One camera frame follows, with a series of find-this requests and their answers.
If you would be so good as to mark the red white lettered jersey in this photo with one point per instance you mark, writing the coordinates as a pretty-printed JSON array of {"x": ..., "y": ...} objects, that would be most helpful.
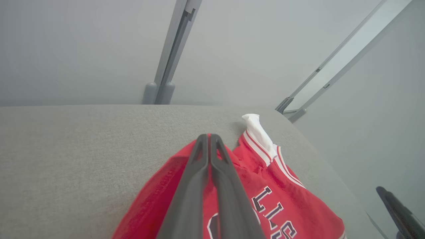
[{"x": 298, "y": 205}]

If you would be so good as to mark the grey metal post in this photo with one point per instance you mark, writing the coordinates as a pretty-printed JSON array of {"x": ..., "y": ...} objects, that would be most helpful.
[{"x": 167, "y": 63}]

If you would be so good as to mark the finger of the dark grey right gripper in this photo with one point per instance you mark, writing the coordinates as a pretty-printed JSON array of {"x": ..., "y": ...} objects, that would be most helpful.
[
  {"x": 406, "y": 217},
  {"x": 400, "y": 229}
]

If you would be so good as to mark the grey glass partition frame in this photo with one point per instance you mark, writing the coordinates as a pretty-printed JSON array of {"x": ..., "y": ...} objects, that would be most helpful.
[{"x": 335, "y": 53}]

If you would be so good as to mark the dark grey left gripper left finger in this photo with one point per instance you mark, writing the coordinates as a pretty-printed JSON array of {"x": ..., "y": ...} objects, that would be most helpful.
[{"x": 189, "y": 199}]

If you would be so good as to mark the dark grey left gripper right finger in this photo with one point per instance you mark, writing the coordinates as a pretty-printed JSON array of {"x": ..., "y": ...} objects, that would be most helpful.
[{"x": 232, "y": 205}]

